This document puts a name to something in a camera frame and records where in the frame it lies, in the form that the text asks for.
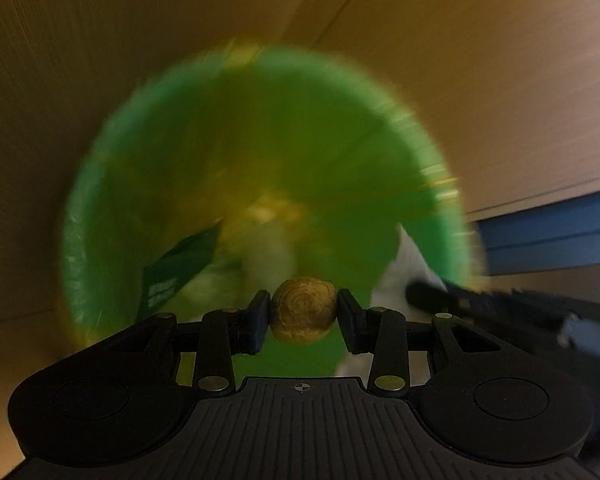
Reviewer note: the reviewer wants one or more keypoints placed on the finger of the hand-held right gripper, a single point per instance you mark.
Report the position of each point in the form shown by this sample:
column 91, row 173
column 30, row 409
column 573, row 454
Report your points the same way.
column 480, row 305

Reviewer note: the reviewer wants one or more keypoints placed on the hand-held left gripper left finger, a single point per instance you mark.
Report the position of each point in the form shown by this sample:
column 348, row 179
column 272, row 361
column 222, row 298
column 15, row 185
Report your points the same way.
column 260, row 320

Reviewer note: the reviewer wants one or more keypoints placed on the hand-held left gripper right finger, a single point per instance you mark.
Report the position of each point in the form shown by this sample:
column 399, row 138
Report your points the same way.
column 347, row 320

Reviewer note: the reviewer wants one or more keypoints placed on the round brown ball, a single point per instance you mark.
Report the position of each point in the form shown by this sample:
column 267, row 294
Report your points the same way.
column 305, row 310

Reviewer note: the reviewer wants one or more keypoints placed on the green food packet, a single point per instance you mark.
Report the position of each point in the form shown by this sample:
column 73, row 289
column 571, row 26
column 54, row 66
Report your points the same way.
column 175, row 275

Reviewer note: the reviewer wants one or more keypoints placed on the green trash bin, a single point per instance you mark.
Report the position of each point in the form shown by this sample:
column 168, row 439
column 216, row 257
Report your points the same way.
column 305, row 160

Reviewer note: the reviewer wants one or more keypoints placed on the blue panel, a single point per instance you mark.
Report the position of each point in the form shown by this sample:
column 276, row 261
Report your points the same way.
column 545, row 235

